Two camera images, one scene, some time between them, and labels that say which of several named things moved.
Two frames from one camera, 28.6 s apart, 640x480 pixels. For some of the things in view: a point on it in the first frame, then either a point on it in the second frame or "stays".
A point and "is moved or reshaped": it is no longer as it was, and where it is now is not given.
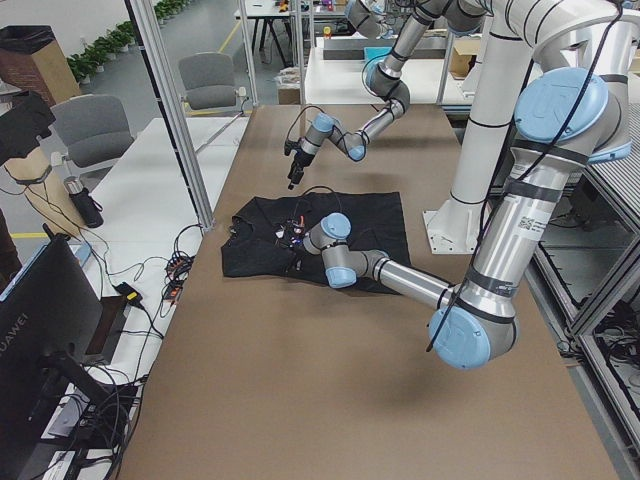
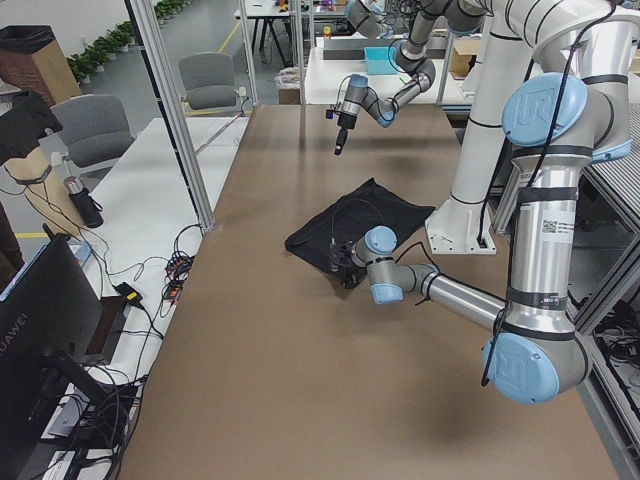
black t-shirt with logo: x=375 y=220 is moved or reshaped
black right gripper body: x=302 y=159 → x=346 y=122
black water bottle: x=86 y=203 stays
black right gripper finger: x=295 y=175 → x=340 y=141
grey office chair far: x=209 y=80 stays
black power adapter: x=133 y=297 stays
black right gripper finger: x=298 y=175 → x=342 y=139
